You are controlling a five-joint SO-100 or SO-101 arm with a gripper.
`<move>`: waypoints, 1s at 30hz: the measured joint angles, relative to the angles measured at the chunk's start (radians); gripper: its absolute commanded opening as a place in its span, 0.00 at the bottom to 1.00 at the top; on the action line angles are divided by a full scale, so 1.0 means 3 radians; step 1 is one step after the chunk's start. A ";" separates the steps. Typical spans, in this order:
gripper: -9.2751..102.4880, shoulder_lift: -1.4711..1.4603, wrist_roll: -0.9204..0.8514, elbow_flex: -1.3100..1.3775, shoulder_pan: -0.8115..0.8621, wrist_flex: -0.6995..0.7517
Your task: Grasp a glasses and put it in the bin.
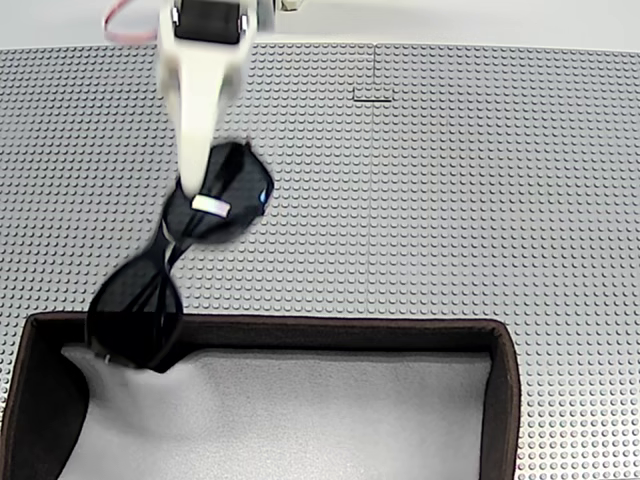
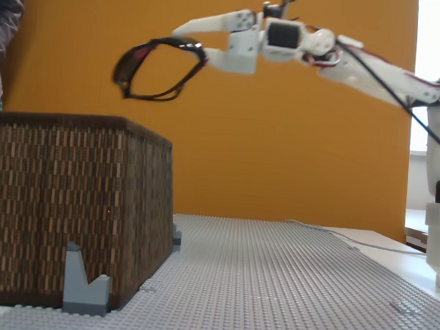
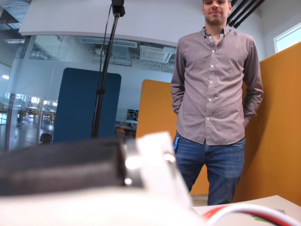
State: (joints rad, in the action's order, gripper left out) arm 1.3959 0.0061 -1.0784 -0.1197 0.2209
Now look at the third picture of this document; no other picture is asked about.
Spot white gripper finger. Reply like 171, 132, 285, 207
135, 131, 194, 208

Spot small orange partition panel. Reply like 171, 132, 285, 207
135, 79, 179, 139

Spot person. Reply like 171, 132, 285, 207
170, 0, 264, 207

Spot blue partition panel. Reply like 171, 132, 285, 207
52, 67, 122, 144

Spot black office chair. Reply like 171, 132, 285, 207
39, 133, 53, 146

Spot large orange partition panel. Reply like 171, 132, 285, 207
231, 41, 301, 207

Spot long white ceiling vent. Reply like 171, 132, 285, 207
79, 36, 138, 49

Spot black ceiling bars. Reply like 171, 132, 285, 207
227, 0, 268, 29

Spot white framed window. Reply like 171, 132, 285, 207
273, 21, 301, 54

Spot red and white wire bundle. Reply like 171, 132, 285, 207
202, 203, 301, 226

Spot camera tripod stand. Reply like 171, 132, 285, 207
91, 11, 121, 139

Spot thin black camera cable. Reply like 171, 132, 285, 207
100, 4, 114, 78

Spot black camera on stand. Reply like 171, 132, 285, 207
111, 0, 126, 17

